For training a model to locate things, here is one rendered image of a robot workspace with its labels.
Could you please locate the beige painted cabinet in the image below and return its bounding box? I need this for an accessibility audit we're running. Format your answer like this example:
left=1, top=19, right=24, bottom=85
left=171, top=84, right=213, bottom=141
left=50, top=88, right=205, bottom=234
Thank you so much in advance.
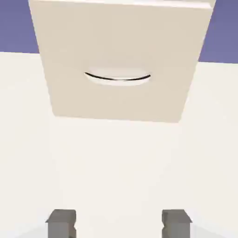
left=27, top=0, right=217, bottom=124

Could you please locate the curved metal drawer handle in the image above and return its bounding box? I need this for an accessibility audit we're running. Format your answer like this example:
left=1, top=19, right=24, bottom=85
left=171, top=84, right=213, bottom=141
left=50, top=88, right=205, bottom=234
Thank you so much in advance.
left=84, top=72, right=151, bottom=82

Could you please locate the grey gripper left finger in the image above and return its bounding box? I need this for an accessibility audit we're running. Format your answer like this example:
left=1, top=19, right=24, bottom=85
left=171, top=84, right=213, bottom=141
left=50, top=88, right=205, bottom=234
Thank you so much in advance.
left=20, top=209, right=77, bottom=238

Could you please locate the beige drawer front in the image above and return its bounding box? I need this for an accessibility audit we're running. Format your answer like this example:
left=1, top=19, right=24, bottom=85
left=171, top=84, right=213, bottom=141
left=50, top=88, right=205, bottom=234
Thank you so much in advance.
left=29, top=0, right=212, bottom=124

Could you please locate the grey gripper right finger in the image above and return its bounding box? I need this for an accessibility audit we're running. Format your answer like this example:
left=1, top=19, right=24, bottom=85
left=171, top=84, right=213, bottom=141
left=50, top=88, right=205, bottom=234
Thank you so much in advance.
left=161, top=209, right=220, bottom=238

